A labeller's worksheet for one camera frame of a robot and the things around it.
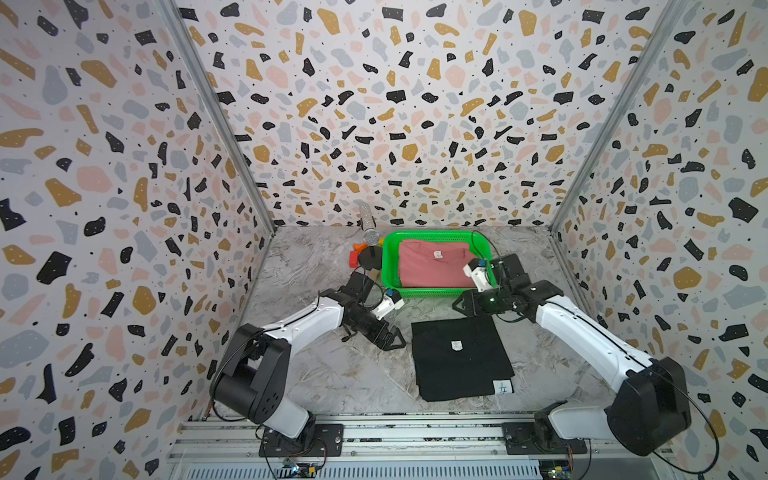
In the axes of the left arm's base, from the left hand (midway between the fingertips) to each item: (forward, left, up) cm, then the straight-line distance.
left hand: (396, 335), depth 84 cm
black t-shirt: (-4, -18, -8) cm, 20 cm away
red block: (+33, +16, -6) cm, 37 cm away
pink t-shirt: (+28, -13, -4) cm, 32 cm away
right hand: (+5, -16, +7) cm, 18 cm away
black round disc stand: (+34, +10, -6) cm, 35 cm away
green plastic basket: (+31, +2, -5) cm, 31 cm away
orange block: (+38, +14, -6) cm, 41 cm away
